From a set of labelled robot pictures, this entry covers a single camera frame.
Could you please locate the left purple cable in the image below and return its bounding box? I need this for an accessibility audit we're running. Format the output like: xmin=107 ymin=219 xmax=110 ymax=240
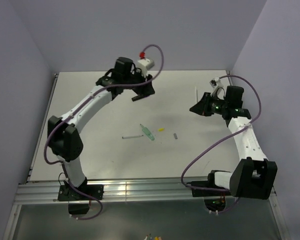
xmin=44 ymin=44 xmax=165 ymax=221

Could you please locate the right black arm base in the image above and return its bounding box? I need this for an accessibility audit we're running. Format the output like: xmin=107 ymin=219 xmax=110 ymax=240
xmin=186 ymin=180 xmax=231 ymax=214

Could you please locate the aluminium rail frame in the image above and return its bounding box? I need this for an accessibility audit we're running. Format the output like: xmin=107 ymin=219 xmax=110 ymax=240
xmin=3 ymin=70 xmax=290 ymax=240

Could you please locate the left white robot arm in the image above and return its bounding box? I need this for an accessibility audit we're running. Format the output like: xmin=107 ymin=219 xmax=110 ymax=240
xmin=45 ymin=56 xmax=155 ymax=200

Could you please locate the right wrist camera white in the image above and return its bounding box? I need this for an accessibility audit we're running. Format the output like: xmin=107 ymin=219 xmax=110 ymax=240
xmin=209 ymin=77 xmax=225 ymax=97

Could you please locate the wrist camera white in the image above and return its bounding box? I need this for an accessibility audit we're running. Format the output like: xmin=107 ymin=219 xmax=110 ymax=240
xmin=209 ymin=77 xmax=225 ymax=97
xmin=135 ymin=58 xmax=155 ymax=77

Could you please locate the white grey-tip pen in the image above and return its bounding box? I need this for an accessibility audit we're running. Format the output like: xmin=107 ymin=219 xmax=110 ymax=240
xmin=121 ymin=134 xmax=144 ymax=140

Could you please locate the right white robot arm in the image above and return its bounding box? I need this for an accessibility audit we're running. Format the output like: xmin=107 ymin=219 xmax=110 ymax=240
xmin=189 ymin=86 xmax=278 ymax=200

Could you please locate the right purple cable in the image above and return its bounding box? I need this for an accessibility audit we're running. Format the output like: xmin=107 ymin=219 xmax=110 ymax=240
xmin=181 ymin=74 xmax=262 ymax=215

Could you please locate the purple cable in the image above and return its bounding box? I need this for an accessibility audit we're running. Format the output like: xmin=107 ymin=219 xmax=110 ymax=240
xmin=181 ymin=74 xmax=262 ymax=215
xmin=44 ymin=44 xmax=165 ymax=221

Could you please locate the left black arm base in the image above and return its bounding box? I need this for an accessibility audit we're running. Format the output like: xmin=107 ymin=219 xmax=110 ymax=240
xmin=57 ymin=182 xmax=104 ymax=217

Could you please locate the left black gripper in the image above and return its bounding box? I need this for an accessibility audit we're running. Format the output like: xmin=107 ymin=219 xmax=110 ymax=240
xmin=123 ymin=67 xmax=155 ymax=98

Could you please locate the black purple marker pen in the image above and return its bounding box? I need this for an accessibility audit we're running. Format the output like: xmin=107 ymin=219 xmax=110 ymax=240
xmin=131 ymin=94 xmax=147 ymax=102

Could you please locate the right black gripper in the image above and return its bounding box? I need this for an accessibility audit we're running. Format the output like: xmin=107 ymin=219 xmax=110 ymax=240
xmin=189 ymin=92 xmax=228 ymax=117

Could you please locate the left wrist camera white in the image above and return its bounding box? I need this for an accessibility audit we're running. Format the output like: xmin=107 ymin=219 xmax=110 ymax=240
xmin=135 ymin=58 xmax=155 ymax=77

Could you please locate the green translucent marker pen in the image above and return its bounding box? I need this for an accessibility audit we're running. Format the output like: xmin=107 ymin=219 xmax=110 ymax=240
xmin=140 ymin=124 xmax=155 ymax=141

